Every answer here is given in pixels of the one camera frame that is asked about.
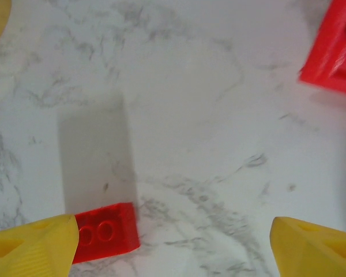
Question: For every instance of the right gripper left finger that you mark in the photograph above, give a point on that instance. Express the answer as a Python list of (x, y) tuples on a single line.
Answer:
[(26, 251)]

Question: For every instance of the red lego brick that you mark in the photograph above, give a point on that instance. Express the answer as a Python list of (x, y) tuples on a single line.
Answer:
[(115, 231)]

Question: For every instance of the red plastic bin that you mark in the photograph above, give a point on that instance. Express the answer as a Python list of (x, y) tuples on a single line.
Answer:
[(334, 43)]

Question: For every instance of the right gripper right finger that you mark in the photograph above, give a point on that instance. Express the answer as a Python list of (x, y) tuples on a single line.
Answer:
[(320, 254)]

